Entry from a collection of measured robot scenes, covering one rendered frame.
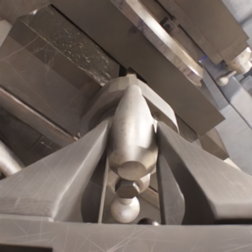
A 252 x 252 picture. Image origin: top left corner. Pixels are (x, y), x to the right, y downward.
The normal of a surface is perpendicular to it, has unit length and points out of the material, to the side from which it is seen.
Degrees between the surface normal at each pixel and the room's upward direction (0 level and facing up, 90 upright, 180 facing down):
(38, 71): 90
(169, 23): 90
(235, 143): 90
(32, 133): 90
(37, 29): 0
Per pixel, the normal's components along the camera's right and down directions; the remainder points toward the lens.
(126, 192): -0.03, 0.58
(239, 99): 0.30, 0.24
